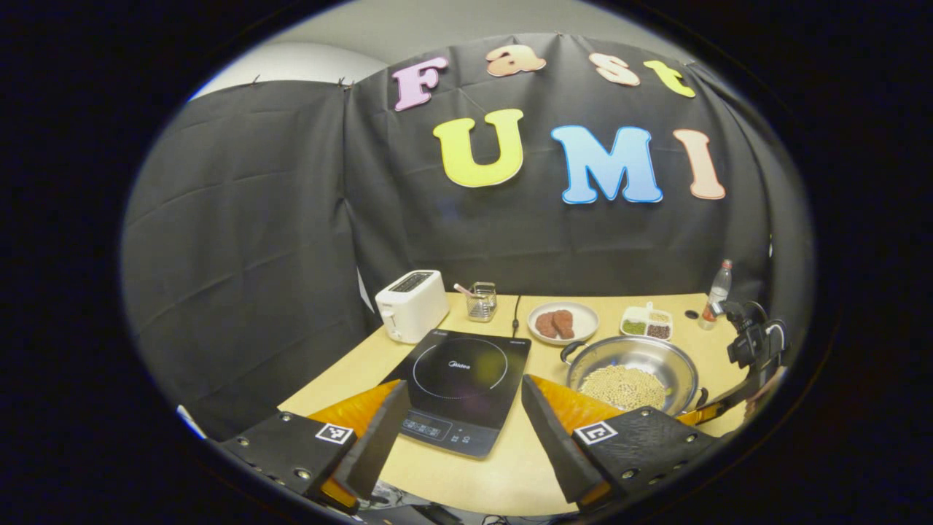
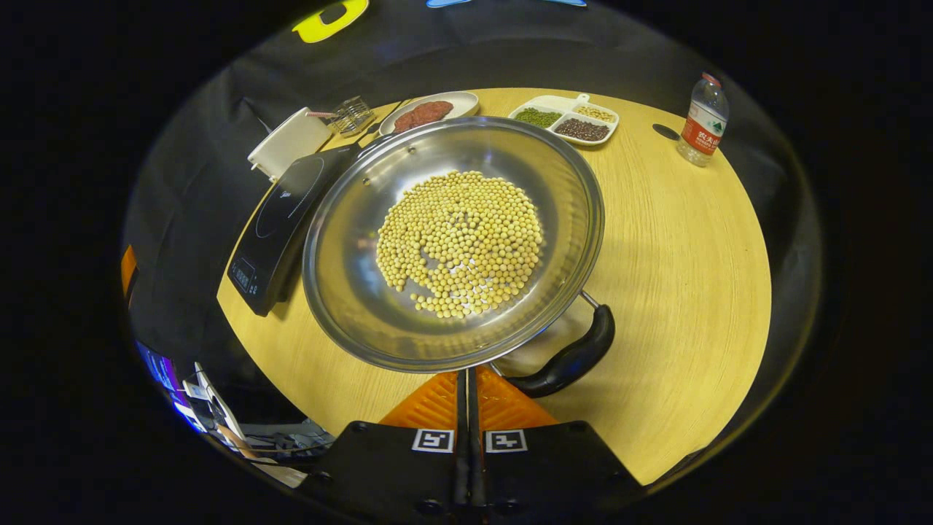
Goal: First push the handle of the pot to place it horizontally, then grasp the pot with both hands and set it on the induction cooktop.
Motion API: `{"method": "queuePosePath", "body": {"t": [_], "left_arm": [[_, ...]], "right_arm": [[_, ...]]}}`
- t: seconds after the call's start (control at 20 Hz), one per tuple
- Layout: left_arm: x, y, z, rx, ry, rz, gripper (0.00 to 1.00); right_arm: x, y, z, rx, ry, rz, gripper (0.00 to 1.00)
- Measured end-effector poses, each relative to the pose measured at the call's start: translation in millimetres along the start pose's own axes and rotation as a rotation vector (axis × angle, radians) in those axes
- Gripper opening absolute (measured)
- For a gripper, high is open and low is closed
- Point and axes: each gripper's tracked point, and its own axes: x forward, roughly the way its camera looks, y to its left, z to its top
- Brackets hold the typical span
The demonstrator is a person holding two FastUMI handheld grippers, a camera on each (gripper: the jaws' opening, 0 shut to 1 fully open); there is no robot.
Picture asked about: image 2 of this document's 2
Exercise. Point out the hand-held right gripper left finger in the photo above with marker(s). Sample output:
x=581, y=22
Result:
x=379, y=467

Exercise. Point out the white toaster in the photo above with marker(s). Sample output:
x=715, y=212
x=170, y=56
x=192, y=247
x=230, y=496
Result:
x=291, y=142

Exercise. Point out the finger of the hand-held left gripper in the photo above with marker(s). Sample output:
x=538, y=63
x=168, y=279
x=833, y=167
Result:
x=129, y=268

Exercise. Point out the white round plate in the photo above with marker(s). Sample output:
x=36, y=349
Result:
x=466, y=106

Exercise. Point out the plastic water bottle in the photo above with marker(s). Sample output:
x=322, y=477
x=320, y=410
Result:
x=703, y=127

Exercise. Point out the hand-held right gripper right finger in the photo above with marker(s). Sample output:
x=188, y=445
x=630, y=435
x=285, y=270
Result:
x=554, y=467

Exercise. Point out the pile of yellow soybeans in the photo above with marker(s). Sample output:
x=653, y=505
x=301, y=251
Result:
x=459, y=240

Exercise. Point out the stainless steel pot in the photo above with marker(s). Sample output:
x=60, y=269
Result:
x=350, y=292

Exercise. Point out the white divided dish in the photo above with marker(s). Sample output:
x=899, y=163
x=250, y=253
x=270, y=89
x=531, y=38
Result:
x=547, y=100

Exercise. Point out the brown meat patty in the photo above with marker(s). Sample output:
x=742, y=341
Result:
x=436, y=111
x=407, y=122

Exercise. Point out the white device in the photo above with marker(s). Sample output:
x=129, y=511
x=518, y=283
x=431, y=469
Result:
x=215, y=401

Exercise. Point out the blue lit screen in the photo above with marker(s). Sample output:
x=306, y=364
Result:
x=164, y=372

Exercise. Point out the pink stick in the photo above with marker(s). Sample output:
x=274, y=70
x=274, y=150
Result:
x=321, y=114

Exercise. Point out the black induction cooktop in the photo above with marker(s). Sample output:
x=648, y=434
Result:
x=277, y=233

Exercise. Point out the black table grommet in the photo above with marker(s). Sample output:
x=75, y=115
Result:
x=665, y=132

